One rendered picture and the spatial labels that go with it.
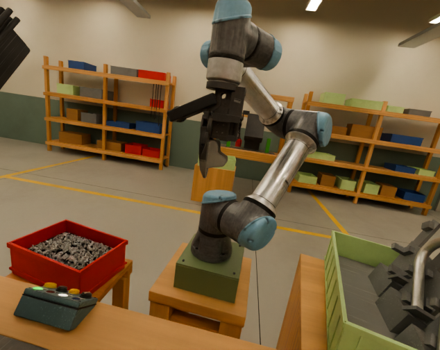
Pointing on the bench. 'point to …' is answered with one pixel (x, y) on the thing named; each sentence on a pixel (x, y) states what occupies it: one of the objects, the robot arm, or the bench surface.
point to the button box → (54, 307)
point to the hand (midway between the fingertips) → (202, 171)
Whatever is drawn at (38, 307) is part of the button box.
